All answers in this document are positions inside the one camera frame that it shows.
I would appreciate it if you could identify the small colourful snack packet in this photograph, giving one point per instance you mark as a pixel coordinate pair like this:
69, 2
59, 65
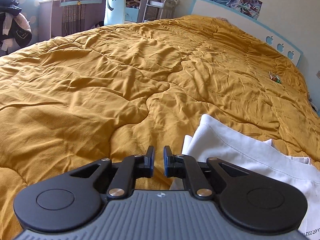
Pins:
275, 78

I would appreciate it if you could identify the white blue apple headboard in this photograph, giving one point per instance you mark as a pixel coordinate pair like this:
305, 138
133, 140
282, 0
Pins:
250, 26

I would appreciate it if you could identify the grey metal folding chair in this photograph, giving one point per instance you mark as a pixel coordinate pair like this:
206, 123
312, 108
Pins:
158, 9

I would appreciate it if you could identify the mustard yellow quilted bedspread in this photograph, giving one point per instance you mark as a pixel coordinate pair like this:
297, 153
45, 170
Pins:
114, 91

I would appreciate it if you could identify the white Nevada sweatshirt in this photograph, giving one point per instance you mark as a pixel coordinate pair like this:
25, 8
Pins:
214, 139

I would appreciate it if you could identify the light blue moon chair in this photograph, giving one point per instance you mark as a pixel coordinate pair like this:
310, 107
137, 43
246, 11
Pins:
114, 12

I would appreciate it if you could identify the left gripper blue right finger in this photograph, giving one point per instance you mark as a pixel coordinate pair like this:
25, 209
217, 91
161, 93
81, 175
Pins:
169, 161

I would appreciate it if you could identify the cluttered desk with drawers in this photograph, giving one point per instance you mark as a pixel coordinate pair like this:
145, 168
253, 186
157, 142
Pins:
66, 17

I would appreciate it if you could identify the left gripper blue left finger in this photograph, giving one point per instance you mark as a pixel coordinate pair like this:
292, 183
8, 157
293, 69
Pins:
149, 161

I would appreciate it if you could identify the dark clothes pile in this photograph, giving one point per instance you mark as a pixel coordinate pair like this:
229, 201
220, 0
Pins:
14, 26

